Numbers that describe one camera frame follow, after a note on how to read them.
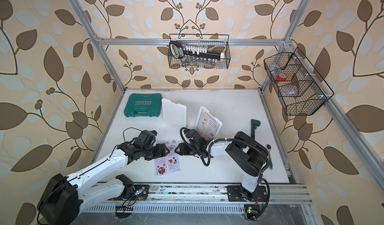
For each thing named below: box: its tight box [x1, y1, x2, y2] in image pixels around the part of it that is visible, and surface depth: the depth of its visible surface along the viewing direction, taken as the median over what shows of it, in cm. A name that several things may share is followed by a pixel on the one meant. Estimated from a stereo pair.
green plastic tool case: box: [124, 93, 163, 118], surface depth 107 cm
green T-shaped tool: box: [250, 119, 261, 141], surface depth 101 cm
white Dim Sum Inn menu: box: [196, 109, 220, 141], surface depth 86 cm
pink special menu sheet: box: [154, 139, 181, 177], surface depth 86 cm
